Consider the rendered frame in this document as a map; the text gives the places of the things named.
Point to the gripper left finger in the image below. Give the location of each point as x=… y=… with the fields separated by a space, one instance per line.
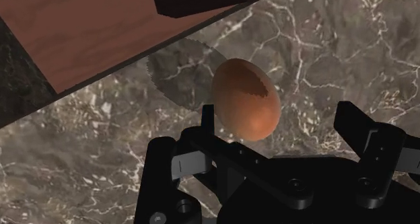
x=229 y=154

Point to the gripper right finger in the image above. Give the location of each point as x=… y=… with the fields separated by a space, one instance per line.
x=377 y=151

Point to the brown egg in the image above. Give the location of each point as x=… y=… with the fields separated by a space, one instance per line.
x=246 y=102

